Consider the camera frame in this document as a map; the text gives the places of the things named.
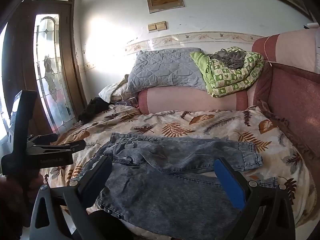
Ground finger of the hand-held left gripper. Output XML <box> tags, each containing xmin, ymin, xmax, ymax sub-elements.
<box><xmin>27</xmin><ymin>134</ymin><xmax>60</xmax><ymax>145</ymax></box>
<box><xmin>31</xmin><ymin>140</ymin><xmax>86</xmax><ymax>155</ymax></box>

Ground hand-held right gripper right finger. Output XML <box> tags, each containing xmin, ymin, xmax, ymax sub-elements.
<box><xmin>214</xmin><ymin>157</ymin><xmax>297</xmax><ymax>240</ymax></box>

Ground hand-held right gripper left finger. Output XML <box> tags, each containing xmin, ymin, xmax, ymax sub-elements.
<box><xmin>29</xmin><ymin>156</ymin><xmax>113</xmax><ymax>240</ymax></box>

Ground grey-blue denim pants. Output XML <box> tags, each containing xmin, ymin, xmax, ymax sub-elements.
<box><xmin>70</xmin><ymin>132</ymin><xmax>279</xmax><ymax>237</ymax></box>

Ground person's black-clothed leg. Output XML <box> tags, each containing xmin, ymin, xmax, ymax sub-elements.
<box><xmin>87</xmin><ymin>209</ymin><xmax>133</xmax><ymax>240</ymax></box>

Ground black crumpled cloth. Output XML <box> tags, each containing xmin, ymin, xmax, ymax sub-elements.
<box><xmin>78</xmin><ymin>97</ymin><xmax>111</xmax><ymax>125</ymax></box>

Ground stained glass wooden door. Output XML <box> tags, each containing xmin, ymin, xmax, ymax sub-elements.
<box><xmin>0</xmin><ymin>5</ymin><xmax>87</xmax><ymax>140</ymax></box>

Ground cream pillow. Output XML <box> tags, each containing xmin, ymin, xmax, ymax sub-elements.
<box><xmin>99</xmin><ymin>74</ymin><xmax>139</xmax><ymax>104</ymax></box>

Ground cream leaf print blanket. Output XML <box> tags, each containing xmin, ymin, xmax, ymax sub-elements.
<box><xmin>40</xmin><ymin>104</ymin><xmax>317</xmax><ymax>230</ymax></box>

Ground purple patterned packet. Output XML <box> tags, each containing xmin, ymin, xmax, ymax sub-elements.
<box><xmin>119</xmin><ymin>97</ymin><xmax>139</xmax><ymax>108</ymax></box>

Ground pink bolster cushion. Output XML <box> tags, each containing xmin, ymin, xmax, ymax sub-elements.
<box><xmin>137</xmin><ymin>84</ymin><xmax>251</xmax><ymax>116</ymax></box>

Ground green patterned folded blanket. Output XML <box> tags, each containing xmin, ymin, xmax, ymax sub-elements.
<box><xmin>190</xmin><ymin>46</ymin><xmax>265</xmax><ymax>98</ymax></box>

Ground grey quilted pillow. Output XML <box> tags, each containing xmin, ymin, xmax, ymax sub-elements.
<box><xmin>125</xmin><ymin>47</ymin><xmax>208</xmax><ymax>93</ymax></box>

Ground grey crumpled cloth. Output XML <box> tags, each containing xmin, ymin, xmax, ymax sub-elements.
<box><xmin>212</xmin><ymin>50</ymin><xmax>247</xmax><ymax>70</ymax></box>

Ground thin cream cord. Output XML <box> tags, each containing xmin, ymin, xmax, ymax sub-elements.
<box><xmin>263</xmin><ymin>36</ymin><xmax>278</xmax><ymax>64</ymax></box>

